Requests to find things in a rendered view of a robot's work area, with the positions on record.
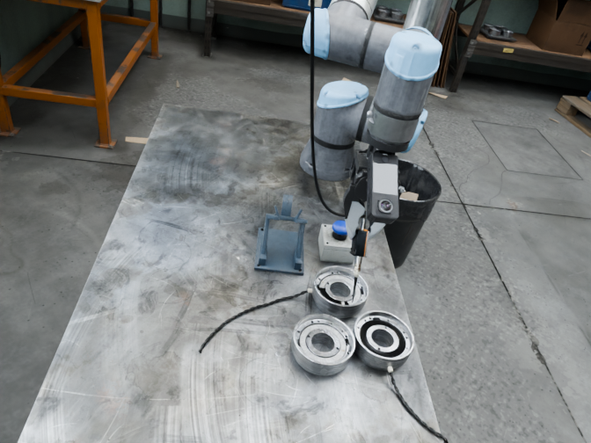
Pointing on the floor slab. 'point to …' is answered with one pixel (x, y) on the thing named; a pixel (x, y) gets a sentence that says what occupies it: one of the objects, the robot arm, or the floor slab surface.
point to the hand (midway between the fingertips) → (360, 236)
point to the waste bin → (412, 209)
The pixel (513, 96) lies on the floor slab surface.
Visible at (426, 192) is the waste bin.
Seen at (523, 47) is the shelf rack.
